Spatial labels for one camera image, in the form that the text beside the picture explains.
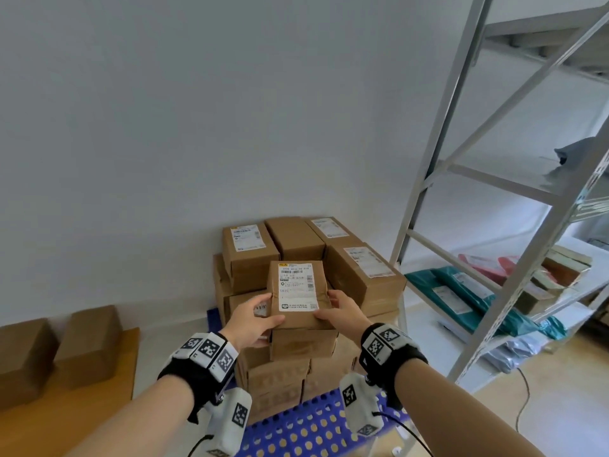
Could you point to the black wristband with marker tags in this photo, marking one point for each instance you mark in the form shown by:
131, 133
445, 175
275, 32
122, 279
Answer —
190, 376
404, 361

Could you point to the orange wooden table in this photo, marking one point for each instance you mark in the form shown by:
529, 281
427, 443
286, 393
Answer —
71, 414

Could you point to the pile of brown cardboard parcels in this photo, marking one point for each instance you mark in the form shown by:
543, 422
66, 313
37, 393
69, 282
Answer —
85, 342

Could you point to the teal mailer bag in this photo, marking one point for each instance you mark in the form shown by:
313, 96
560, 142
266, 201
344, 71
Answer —
428, 285
554, 328

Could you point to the blue perforated plastic pallet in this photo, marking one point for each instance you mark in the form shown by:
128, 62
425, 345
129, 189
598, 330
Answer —
304, 409

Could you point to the person's left forearm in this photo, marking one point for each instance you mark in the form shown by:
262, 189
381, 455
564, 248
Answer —
138, 423

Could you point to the person's left hand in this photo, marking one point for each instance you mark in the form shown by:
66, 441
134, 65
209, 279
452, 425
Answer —
247, 323

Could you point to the white marker-tagged wrist camera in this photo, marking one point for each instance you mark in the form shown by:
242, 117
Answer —
228, 423
361, 409

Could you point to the person's right hand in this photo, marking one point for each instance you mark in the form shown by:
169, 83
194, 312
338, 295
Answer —
347, 318

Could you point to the grey metal shelf rack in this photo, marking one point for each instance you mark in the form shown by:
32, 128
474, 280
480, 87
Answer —
430, 137

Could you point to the person's right forearm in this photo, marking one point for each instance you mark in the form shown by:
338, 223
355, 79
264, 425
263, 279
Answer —
452, 414

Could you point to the pink mailer bag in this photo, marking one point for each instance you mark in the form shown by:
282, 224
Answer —
485, 266

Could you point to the small brown carton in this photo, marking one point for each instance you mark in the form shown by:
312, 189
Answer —
566, 268
535, 299

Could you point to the white low table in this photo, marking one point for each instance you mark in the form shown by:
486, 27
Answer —
157, 356

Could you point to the crumpled grey bag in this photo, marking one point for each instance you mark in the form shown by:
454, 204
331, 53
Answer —
575, 152

